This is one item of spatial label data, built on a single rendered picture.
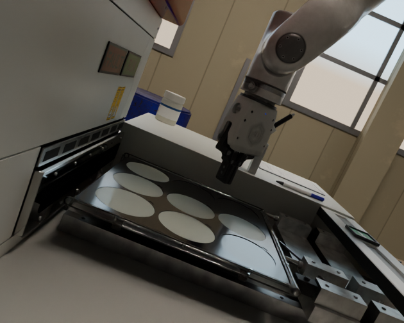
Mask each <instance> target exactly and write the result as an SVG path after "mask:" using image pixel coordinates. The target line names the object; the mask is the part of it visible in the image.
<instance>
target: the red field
mask: <svg viewBox="0 0 404 323"><path fill-rule="evenodd" d="M126 53H127V52H126V51H123V50H122V49H119V48H117V47H115V46H112V45H110V47H109V49H108V52H107V54H106V58H105V61H104V63H103V66H102V69H101V70H103V71H107V72H114V73H120V70H121V67H122V64H123V61H124V59H125V56H126Z"/></svg>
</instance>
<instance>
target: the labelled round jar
mask: <svg viewBox="0 0 404 323"><path fill-rule="evenodd" d="M185 100H186V98H184V97H182V96H180V95H178V94H175V93H173V92H170V91H168V90H166V91H165V93H164V97H163V98H162V101H161V103H160V106H159V107H158V110H157V113H156V116H155V118H156V119H157V120H159V121H160V122H163V123H165V124H168V125H171V126H175V125H176V122H177V120H178V117H179V116H180V113H181V110H182V108H183V104H184V103H185Z"/></svg>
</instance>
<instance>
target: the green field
mask: <svg viewBox="0 0 404 323"><path fill-rule="evenodd" d="M140 59H141V58H139V57H138V56H135V55H133V54H131V53H130V54H129V56H128V59H127V61H126V64H125V66H124V69H123V72H122V74H126V75H130V76H134V75H135V72H136V70H137V67H138V65H139V61H140Z"/></svg>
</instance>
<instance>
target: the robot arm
mask: <svg viewBox="0 0 404 323"><path fill-rule="evenodd" d="M384 1H386V0H308V1H307V2H306V3H305V4H304V5H303V6H302V7H301V8H299V9H298V10H297V11H296V12H294V13H293V12H289V11H285V10H277V11H275V12H273V14H272V16H271V19H270V21H269V24H268V25H267V28H266V30H265V32H264V35H263V37H262V39H261V41H260V44H259V46H258V49H257V51H256V53H255V55H254V58H253V60H252V62H251V65H250V67H249V69H248V72H247V74H246V77H245V78H244V81H243V83H242V86H241V88H240V89H241V90H243V91H245V93H240V95H238V96H237V98H236V99H235V101H234V102H233V104H232V106H231V108H230V109H229V111H228V113H227V114H226V116H225V118H224V120H223V123H222V125H221V128H220V130H219V133H218V136H217V139H218V143H217V144H216V146H215V148H216V149H218V150H219V151H220V152H221V153H222V157H221V159H222V160H223V161H222V163H221V166H220V167H219V170H218V172H217V174H216V178H217V179H218V180H219V181H221V182H223V183H224V184H229V185H230V184H231V183H232V181H233V179H234V176H235V174H236V172H237V169H238V167H241V166H242V164H243V163H244V161H246V160H251V159H253V158H254V157H255V156H260V155H262V153H263V151H264V149H265V147H266V145H267V142H268V140H269V137H270V135H271V132H272V130H273V126H274V123H275V120H276V115H277V111H276V109H277V107H275V105H276V104H277V105H279V106H281V104H282V102H283V99H284V97H285V95H286V93H287V91H288V89H289V87H290V84H291V82H292V80H293V78H294V76H295V73H296V71H298V70H300V69H301V68H303V67H304V66H306V65H307V64H309V63H310V62H311V61H313V60H314V59H316V58H317V57H318V56H319V55H321V54H322V53H324V52H325V51H326V50H327V49H329V48H330V47H331V46H332V45H334V44H335V43H336V42H338V41H339V40H340V39H341V38H343V37H344V36H345V35H347V34H348V33H349V32H350V31H351V30H352V29H353V28H354V27H355V26H356V25H357V24H358V23H359V22H360V21H361V19H363V18H364V17H365V16H366V15H367V14H369V13H370V12H372V11H373V10H374V9H375V8H376V7H378V6H379V5H381V4H382V3H383V2H384Z"/></svg>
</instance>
